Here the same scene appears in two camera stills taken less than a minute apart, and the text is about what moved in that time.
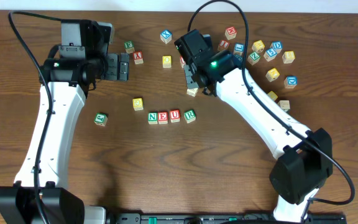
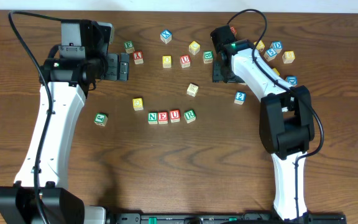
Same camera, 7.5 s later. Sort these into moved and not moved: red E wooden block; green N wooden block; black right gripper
Moved: black right gripper
Not moved: red E wooden block; green N wooden block
